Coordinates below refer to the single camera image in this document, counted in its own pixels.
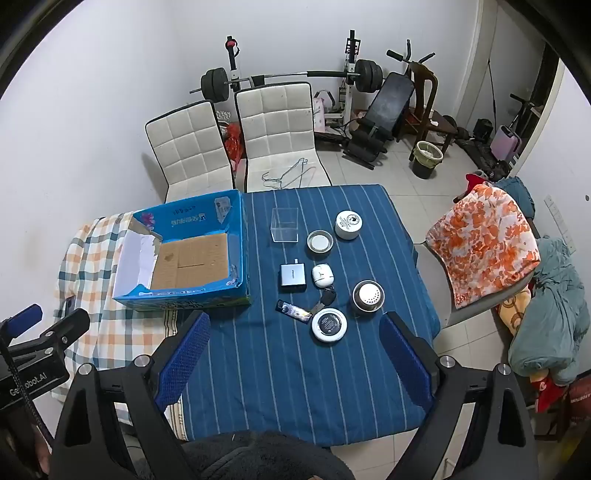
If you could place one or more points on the small black bag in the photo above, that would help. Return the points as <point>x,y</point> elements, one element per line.
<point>482,129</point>

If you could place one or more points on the round white black compact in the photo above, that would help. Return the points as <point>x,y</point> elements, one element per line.
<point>328,325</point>

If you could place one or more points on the black trash bin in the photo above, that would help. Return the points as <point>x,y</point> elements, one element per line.
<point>425,166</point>

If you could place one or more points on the brown wooden chair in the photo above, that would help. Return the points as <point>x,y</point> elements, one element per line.
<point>427,83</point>

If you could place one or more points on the red printed cloth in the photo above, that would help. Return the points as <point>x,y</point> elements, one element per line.
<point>549,392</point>

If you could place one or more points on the small round tin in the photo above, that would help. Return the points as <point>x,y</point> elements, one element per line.
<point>319,242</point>

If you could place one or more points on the black weight bench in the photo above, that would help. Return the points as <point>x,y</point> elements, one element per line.
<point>388,101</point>

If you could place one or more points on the black silver flash drive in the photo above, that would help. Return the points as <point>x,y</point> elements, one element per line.
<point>291,309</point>

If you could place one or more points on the blue cardboard box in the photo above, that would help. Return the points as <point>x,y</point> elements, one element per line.
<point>184,221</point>

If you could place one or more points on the black car key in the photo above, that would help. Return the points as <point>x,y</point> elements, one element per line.
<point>328,297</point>

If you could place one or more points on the grey chair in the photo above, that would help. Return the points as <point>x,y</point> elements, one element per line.
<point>461,316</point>

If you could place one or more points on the blue cloth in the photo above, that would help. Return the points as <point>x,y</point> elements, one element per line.
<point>517,189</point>

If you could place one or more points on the pink bag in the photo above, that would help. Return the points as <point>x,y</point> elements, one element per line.
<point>319,113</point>

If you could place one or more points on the white earbuds case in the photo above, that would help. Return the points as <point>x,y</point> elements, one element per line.
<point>322,276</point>

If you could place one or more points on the cartoon print blanket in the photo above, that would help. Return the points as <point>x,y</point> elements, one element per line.
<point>512,314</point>

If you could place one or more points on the white round jar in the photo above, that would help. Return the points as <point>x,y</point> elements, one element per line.
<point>347,222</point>

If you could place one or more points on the white padded chair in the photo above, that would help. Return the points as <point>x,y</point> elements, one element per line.
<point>189,147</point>
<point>277,124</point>

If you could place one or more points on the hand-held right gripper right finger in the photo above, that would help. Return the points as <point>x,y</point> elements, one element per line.
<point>408,360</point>

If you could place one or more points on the grey power adapter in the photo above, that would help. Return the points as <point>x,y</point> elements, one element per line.
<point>293,277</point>

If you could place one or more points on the teal cloth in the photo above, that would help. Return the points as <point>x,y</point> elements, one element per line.
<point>554,314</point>

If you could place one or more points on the pink suitcase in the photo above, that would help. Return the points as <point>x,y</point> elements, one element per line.
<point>503,141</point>

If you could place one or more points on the red plastic bag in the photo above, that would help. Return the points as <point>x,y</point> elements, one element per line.
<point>233,143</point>

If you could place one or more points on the blue striped tablecloth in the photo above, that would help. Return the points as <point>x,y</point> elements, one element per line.
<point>277,378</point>

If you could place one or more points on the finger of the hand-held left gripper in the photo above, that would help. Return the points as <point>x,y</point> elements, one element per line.
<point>69,325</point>
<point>27,316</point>

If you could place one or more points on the black barbell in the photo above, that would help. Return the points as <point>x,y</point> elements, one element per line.
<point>214,84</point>

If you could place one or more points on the plaid cloth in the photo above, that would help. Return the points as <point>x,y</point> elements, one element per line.
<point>92,277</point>

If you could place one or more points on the clear plastic box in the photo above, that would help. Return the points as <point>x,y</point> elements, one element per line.
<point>284,235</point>

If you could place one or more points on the metal cup with perforated lid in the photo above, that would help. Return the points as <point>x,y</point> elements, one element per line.
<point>368,295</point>

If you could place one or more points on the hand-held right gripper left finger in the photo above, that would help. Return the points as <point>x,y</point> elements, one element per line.
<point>184,355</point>

